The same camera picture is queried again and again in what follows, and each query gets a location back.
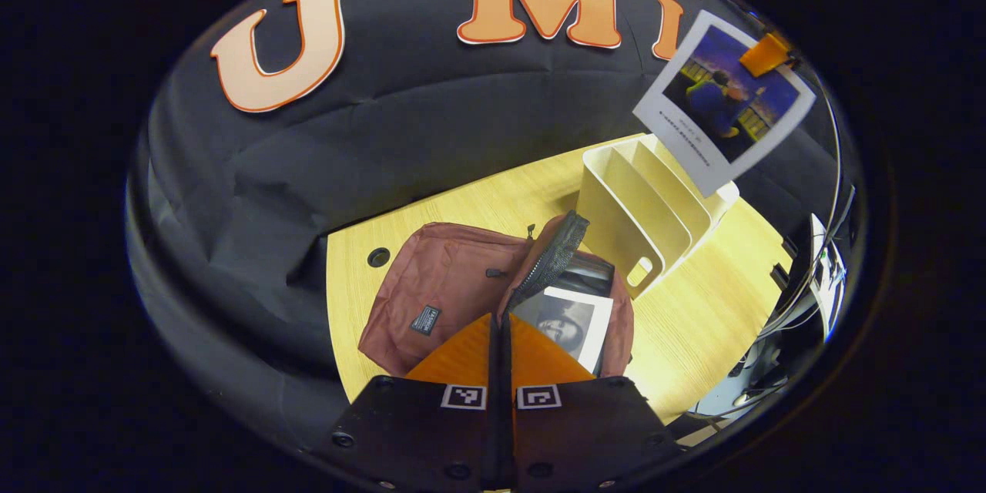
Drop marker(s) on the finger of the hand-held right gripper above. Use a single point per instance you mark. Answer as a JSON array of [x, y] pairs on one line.
[[765, 55]]

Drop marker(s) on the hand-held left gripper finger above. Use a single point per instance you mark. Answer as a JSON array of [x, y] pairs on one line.
[[493, 431], [510, 431]]

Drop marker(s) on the blue cover book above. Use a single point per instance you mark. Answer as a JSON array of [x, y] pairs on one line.
[[716, 108]]

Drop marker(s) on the black and white portrait book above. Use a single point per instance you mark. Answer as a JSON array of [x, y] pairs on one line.
[[574, 323]]

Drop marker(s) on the maroon schoolbag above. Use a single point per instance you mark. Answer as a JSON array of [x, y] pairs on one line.
[[439, 277]]

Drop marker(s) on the white bookshelf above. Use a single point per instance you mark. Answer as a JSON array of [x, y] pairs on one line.
[[616, 200]]

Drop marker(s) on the black table clamp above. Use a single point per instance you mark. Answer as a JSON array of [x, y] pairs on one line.
[[779, 276]]

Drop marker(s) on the white device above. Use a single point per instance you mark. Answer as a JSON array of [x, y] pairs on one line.
[[828, 277]]

